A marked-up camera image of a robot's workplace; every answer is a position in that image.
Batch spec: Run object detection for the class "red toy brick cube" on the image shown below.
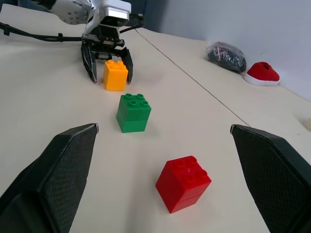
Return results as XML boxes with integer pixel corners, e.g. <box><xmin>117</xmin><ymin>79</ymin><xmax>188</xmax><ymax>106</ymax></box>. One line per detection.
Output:
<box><xmin>155</xmin><ymin>155</ymin><xmax>212</xmax><ymax>214</ymax></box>

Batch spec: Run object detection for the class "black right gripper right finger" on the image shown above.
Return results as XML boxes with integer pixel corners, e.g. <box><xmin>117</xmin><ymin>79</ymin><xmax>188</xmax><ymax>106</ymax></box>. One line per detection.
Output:
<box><xmin>229</xmin><ymin>124</ymin><xmax>311</xmax><ymax>233</ymax></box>

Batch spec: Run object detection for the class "orange toy brick cube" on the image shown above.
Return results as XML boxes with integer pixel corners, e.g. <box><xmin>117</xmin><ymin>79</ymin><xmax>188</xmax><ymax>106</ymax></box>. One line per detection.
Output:
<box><xmin>103</xmin><ymin>60</ymin><xmax>129</xmax><ymax>92</ymax></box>

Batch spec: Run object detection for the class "clear bag of dark parts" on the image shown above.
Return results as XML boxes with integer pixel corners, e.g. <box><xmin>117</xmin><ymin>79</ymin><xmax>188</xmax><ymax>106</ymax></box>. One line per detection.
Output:
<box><xmin>205</xmin><ymin>41</ymin><xmax>247</xmax><ymax>73</ymax></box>

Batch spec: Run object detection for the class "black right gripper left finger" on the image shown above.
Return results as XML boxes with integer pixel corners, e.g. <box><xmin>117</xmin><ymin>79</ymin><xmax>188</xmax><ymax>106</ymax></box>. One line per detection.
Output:
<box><xmin>0</xmin><ymin>123</ymin><xmax>99</xmax><ymax>233</ymax></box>

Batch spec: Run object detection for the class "short black camera cable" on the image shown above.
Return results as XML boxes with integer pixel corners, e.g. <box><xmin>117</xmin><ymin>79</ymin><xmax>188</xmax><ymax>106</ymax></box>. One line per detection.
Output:
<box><xmin>119</xmin><ymin>13</ymin><xmax>146</xmax><ymax>33</ymax></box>

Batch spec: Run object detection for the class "long black arm cable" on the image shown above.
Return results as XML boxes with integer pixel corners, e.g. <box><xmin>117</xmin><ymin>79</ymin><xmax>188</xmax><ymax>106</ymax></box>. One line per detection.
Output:
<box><xmin>0</xmin><ymin>21</ymin><xmax>83</xmax><ymax>42</ymax></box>

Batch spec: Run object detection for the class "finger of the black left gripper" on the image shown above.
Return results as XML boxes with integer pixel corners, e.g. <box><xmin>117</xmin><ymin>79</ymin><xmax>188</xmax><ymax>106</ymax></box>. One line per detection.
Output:
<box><xmin>121</xmin><ymin>47</ymin><xmax>134</xmax><ymax>85</ymax></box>
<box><xmin>81</xmin><ymin>43</ymin><xmax>98</xmax><ymax>83</ymax></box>

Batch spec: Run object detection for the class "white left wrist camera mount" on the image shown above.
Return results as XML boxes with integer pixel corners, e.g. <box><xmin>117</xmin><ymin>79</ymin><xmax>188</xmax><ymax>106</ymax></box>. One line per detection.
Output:
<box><xmin>84</xmin><ymin>0</ymin><xmax>132</xmax><ymax>37</ymax></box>

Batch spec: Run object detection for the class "red and white cap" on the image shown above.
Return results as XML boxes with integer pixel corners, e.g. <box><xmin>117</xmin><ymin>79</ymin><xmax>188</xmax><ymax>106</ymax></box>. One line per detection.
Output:
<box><xmin>243</xmin><ymin>62</ymin><xmax>281</xmax><ymax>86</ymax></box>

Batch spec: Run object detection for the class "green toy brick cube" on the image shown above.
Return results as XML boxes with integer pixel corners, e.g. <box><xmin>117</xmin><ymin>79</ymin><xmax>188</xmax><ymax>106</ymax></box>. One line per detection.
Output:
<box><xmin>115</xmin><ymin>93</ymin><xmax>152</xmax><ymax>133</ymax></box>

